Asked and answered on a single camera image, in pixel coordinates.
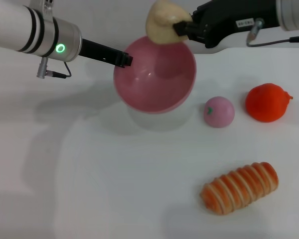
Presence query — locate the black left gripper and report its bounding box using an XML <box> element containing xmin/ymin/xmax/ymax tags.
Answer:
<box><xmin>79</xmin><ymin>38</ymin><xmax>134</xmax><ymax>69</ymax></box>

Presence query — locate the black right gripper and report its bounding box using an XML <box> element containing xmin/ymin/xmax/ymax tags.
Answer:
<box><xmin>172</xmin><ymin>0</ymin><xmax>280</xmax><ymax>49</ymax></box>

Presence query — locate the beige potato toy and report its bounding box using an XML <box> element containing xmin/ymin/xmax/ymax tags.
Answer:
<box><xmin>145</xmin><ymin>0</ymin><xmax>193</xmax><ymax>45</ymax></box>

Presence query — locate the pink plastic bowl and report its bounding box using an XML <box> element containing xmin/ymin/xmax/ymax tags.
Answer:
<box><xmin>113</xmin><ymin>35</ymin><xmax>197</xmax><ymax>115</ymax></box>

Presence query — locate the orange striped bread loaf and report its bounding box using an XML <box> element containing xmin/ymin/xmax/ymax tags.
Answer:
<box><xmin>200</xmin><ymin>161</ymin><xmax>280</xmax><ymax>216</ymax></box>

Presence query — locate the pink bun with green mark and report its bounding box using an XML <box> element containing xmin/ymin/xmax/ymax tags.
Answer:
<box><xmin>203</xmin><ymin>96</ymin><xmax>236</xmax><ymax>129</ymax></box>

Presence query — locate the red round toy fruit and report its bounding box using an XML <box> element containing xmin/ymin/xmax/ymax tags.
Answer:
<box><xmin>244</xmin><ymin>83</ymin><xmax>294</xmax><ymax>123</ymax></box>

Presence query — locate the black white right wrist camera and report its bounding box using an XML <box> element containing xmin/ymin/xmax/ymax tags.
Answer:
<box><xmin>189</xmin><ymin>23</ymin><xmax>284</xmax><ymax>55</ymax></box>

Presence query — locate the right arm cable with plug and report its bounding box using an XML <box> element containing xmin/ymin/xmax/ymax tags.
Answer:
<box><xmin>246</xmin><ymin>17</ymin><xmax>299</xmax><ymax>48</ymax></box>

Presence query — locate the arm cable with plug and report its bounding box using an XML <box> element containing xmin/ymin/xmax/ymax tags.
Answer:
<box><xmin>36</xmin><ymin>57</ymin><xmax>73</xmax><ymax>79</ymax></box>
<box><xmin>246</xmin><ymin>17</ymin><xmax>299</xmax><ymax>48</ymax></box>

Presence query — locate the left arm cable with plug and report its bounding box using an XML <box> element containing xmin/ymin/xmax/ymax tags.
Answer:
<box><xmin>36</xmin><ymin>57</ymin><xmax>73</xmax><ymax>79</ymax></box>

